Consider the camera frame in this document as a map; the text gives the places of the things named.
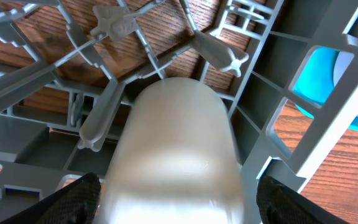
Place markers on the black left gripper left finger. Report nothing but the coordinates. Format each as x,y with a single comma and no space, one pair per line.
75,203

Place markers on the grey dishwasher rack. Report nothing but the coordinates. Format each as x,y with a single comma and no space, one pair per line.
62,116

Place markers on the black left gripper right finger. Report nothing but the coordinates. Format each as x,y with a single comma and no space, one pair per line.
278,204

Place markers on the white paper cup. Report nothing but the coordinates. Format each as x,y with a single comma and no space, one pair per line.
175,161

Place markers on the teal plastic tray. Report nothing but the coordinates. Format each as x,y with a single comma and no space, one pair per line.
316,80

